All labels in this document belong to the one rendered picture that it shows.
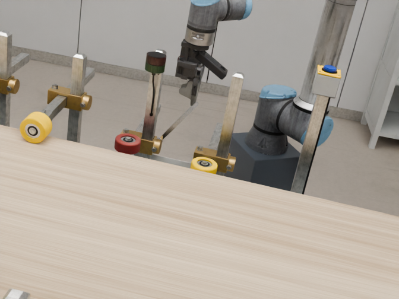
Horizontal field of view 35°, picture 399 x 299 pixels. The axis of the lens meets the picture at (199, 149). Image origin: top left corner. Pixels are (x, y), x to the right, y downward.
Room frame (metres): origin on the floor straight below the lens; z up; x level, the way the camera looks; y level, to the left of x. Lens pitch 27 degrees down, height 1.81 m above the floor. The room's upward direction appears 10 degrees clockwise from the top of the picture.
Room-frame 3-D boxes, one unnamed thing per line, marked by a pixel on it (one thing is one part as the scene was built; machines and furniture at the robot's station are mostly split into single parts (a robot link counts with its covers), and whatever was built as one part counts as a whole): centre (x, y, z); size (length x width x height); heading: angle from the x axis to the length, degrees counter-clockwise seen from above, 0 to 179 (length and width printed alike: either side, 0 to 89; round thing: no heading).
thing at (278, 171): (2.50, -0.29, 0.30); 0.25 x 0.25 x 0.60; 29
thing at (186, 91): (1.89, 0.07, 1.03); 0.06 x 0.03 x 0.09; 85
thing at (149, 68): (1.79, 0.18, 1.14); 0.06 x 0.06 x 0.02
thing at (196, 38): (1.90, 0.06, 1.22); 0.10 x 0.09 x 0.05; 175
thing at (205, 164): (1.66, -0.02, 0.85); 0.08 x 0.08 x 0.11
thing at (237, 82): (1.81, -0.08, 0.91); 0.03 x 0.03 x 0.48; 85
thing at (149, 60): (1.79, 0.18, 1.16); 0.06 x 0.06 x 0.02
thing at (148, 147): (1.83, 0.20, 0.85); 0.13 x 0.06 x 0.05; 85
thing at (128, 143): (1.73, 0.22, 0.85); 0.08 x 0.08 x 0.11
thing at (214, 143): (1.86, -0.04, 0.84); 0.43 x 0.03 x 0.04; 175
